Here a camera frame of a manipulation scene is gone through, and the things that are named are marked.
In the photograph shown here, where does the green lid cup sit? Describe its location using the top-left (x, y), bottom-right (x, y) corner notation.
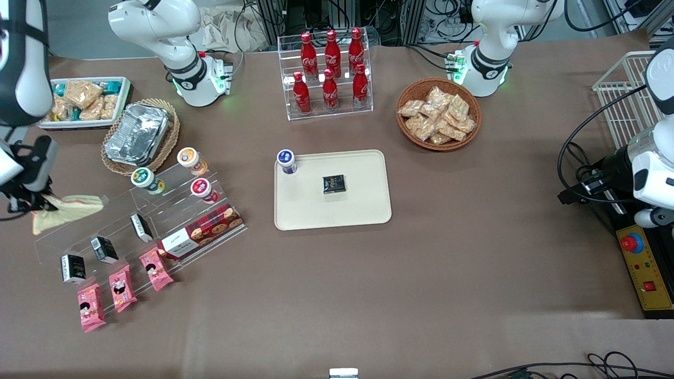
top-left (131, 167), bottom-right (165, 196)

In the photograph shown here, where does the aluminium foil tray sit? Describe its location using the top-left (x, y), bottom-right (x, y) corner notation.
top-left (104, 103), bottom-right (171, 167)

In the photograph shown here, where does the plastic triangle sandwich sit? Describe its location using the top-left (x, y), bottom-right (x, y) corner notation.
top-left (32, 195), bottom-right (104, 235)

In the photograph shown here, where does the yellow control box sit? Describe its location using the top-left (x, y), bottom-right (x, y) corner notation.
top-left (615, 224), bottom-right (674, 320)

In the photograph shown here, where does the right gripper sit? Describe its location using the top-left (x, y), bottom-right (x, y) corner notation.
top-left (4, 136), bottom-right (60, 214)

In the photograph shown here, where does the black camera cable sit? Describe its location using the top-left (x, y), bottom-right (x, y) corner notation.
top-left (557, 84), bottom-right (651, 206)

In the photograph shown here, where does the small black box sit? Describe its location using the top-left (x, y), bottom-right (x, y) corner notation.
top-left (91, 236), bottom-right (120, 264)
top-left (130, 213), bottom-right (154, 243)
top-left (61, 254), bottom-right (87, 285)

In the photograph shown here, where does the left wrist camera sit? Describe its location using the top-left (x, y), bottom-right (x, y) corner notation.
top-left (574, 176), bottom-right (614, 203)

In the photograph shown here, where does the red plaid cookie box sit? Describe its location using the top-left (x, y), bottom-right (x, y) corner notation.
top-left (158, 204), bottom-right (245, 261)

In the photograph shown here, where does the round wicker bowl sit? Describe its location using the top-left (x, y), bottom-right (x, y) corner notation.
top-left (396, 78), bottom-right (482, 152)

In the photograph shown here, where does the beige crumpled cloth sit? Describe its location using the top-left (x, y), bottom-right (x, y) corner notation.
top-left (197, 5), bottom-right (280, 53)

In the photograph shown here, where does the orange lid cup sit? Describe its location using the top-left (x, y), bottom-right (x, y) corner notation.
top-left (177, 147), bottom-right (209, 177)

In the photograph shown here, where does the red cola bottle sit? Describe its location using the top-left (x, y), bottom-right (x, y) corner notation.
top-left (352, 63), bottom-right (369, 108)
top-left (349, 27), bottom-right (365, 74)
top-left (293, 72), bottom-right (311, 115)
top-left (325, 29), bottom-right (342, 79)
top-left (322, 68), bottom-right (339, 111)
top-left (300, 32), bottom-right (318, 79)

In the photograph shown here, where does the blue lid cup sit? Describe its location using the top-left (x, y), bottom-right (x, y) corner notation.
top-left (276, 149), bottom-right (299, 175)

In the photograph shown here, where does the beige serving tray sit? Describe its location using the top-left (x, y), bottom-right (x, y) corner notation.
top-left (274, 149), bottom-right (393, 231)

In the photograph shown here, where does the pink snack packet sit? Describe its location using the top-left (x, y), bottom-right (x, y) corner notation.
top-left (77, 283), bottom-right (106, 333)
top-left (139, 247), bottom-right (174, 292)
top-left (108, 265), bottom-right (138, 314)

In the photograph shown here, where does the clear acrylic bottle rack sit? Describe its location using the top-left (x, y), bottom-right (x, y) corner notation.
top-left (277, 33), bottom-right (373, 122)

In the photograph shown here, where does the white wire basket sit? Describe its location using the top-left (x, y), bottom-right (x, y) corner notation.
top-left (592, 51), bottom-right (660, 151)

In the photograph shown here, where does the clear acrylic stepped stand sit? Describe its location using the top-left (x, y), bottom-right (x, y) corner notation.
top-left (34, 162), bottom-right (248, 317)

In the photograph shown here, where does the white plastic snack tray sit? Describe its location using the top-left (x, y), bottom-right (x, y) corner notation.
top-left (39, 76), bottom-right (132, 130)

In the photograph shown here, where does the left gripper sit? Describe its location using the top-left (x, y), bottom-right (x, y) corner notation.
top-left (600, 147), bottom-right (674, 210)

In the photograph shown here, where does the red lid cup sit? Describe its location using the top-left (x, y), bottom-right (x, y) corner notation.
top-left (191, 178), bottom-right (220, 205)

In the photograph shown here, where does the red emergency stop button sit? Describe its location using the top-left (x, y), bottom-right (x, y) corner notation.
top-left (620, 233), bottom-right (645, 254)

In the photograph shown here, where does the black cable bundle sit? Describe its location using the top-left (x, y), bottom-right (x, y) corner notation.
top-left (421, 0), bottom-right (474, 44)
top-left (469, 352), bottom-right (674, 379)

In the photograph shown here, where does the oval wicker basket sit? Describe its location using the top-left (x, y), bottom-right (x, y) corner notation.
top-left (100, 97), bottom-right (181, 177)

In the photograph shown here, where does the aluminium frame rack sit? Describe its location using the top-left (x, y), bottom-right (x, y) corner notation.
top-left (255, 0), bottom-right (427, 47)

